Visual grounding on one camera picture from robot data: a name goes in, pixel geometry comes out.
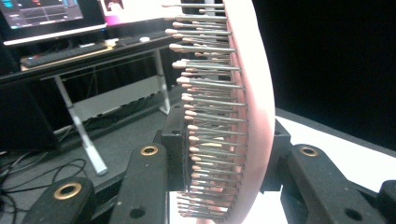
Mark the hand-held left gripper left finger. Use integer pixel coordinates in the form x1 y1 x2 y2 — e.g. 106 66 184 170
154 104 191 191

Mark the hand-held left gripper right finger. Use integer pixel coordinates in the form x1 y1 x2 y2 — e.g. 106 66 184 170
261 119 292 192

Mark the pink hairbrush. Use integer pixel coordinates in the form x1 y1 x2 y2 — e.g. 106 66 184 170
162 0 276 224

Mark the desk with white metal legs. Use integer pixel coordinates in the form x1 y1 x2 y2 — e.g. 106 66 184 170
0 29 176 176

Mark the black curtain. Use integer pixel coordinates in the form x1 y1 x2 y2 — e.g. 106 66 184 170
251 0 396 152

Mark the monitor with pink white screen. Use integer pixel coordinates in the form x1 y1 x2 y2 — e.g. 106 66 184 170
97 0 219 27

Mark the black keyboard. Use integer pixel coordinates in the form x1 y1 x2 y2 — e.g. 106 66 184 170
20 41 108 69

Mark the black cabinet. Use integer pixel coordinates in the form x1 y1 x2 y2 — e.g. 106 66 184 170
0 78 60 152

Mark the dark computer monitor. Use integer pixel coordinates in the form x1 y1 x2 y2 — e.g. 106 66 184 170
0 0 106 43

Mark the thin black floor cable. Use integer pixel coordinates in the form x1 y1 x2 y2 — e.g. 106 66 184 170
0 150 88 224

